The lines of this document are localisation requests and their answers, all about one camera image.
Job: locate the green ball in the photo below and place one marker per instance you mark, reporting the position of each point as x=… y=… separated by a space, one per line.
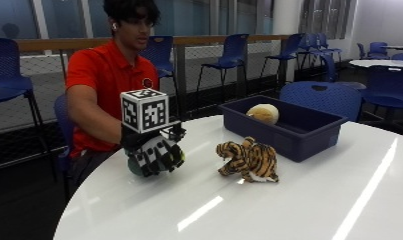
x=133 y=168

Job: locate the white marker cube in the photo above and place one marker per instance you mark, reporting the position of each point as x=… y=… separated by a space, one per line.
x=144 y=111

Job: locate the tiger soft toy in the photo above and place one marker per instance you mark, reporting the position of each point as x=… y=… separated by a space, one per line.
x=254 y=160

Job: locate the beige round soft toy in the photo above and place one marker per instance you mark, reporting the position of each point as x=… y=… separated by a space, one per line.
x=262 y=113

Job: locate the the person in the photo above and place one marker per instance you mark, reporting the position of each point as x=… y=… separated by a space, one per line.
x=104 y=71

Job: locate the dark blue plastic bin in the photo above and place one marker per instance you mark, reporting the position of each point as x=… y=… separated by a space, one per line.
x=298 y=133

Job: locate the white earbud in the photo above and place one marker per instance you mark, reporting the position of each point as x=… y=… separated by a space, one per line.
x=113 y=25

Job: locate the white round table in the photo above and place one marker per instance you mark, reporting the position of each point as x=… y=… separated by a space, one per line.
x=381 y=63
x=400 y=47

